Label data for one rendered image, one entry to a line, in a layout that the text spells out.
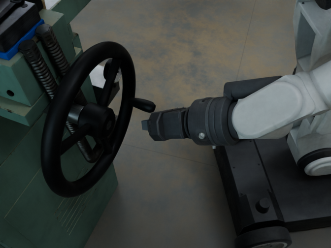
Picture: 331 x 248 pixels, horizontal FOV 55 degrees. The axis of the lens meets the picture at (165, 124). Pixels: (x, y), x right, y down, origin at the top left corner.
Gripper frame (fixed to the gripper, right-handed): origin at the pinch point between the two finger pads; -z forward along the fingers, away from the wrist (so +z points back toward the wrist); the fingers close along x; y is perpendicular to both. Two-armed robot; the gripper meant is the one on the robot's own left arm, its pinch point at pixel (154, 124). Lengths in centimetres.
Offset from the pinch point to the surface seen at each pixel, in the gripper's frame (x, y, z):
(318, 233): 78, -56, 13
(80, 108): -14.5, 5.2, -4.9
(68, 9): -5.8, 26.5, -15.3
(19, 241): -14.5, -26.1, -35.5
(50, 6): -10.7, 26.2, -14.3
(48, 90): -20.2, 9.0, -5.5
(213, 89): 103, 5, -40
